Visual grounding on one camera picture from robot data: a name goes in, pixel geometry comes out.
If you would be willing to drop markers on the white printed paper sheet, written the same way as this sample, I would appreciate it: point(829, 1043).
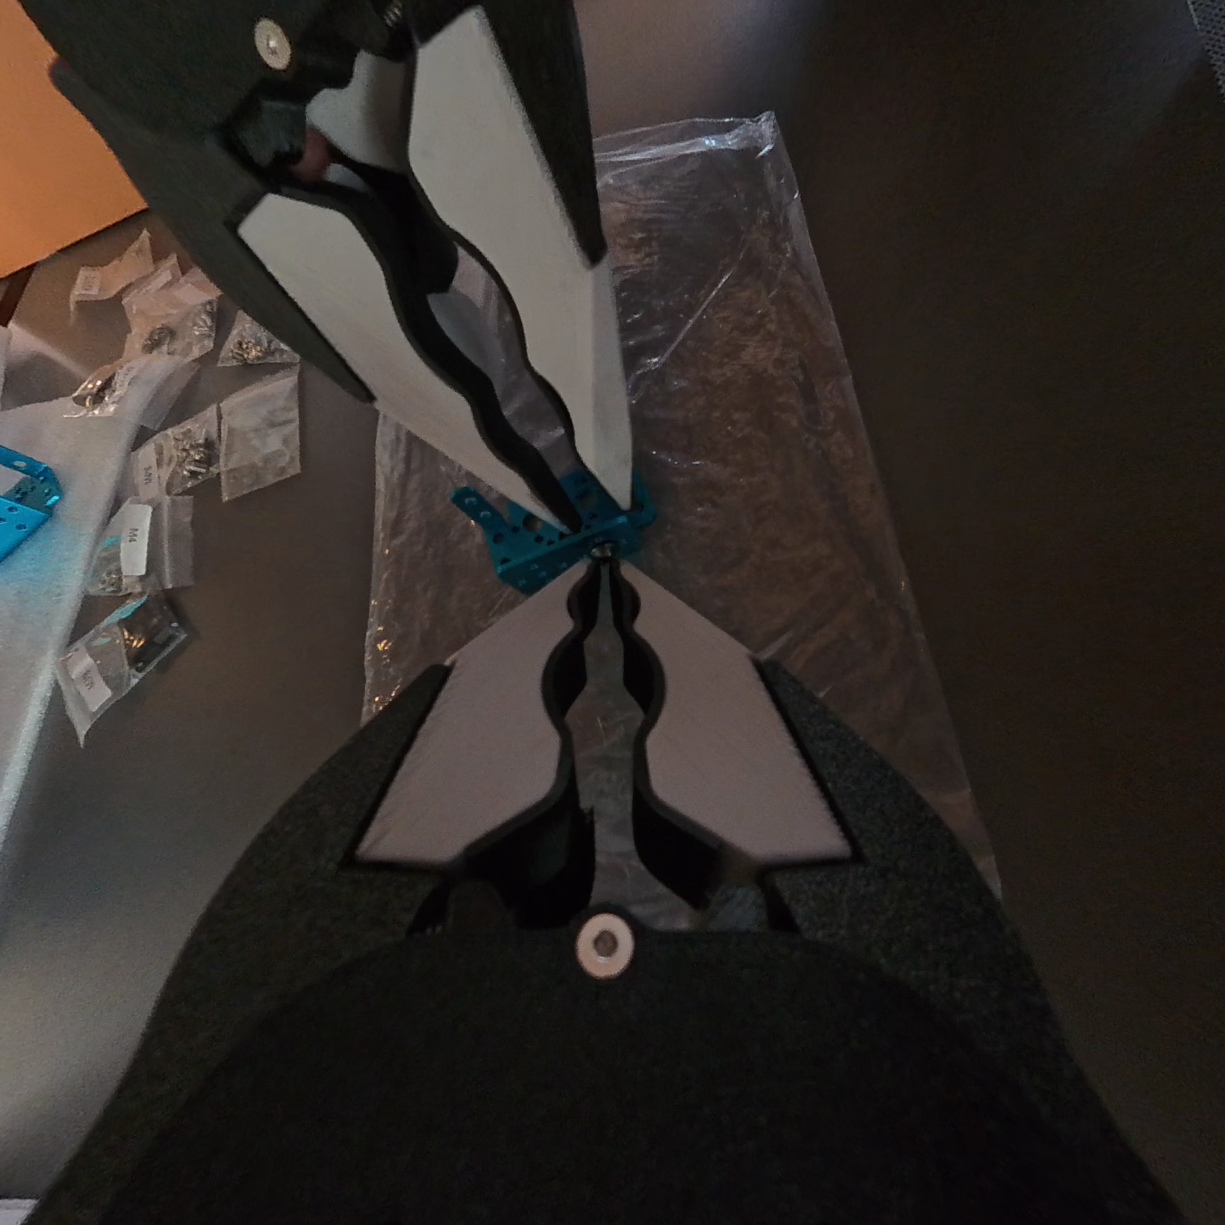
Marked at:
point(18, 1214)

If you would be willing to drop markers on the pile of small screw bags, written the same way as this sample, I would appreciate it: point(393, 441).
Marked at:
point(255, 450)

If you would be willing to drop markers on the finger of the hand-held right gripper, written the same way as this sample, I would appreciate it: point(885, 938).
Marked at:
point(335, 288)
point(508, 192)

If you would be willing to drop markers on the white foam sheet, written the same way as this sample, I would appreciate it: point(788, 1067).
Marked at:
point(58, 422)

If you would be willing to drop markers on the large clear plastic bag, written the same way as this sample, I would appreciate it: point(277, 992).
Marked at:
point(767, 479)

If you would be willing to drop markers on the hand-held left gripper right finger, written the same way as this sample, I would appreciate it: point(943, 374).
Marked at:
point(737, 747)

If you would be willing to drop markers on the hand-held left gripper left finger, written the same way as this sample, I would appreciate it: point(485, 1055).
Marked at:
point(460, 747)

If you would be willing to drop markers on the blue metal u-shaped bracket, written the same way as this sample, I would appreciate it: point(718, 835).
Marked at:
point(24, 498)

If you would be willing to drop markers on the blue perforated metal bracket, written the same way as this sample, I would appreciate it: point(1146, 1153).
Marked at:
point(517, 555)

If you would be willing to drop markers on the orange cardboard box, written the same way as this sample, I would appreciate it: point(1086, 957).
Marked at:
point(58, 173)

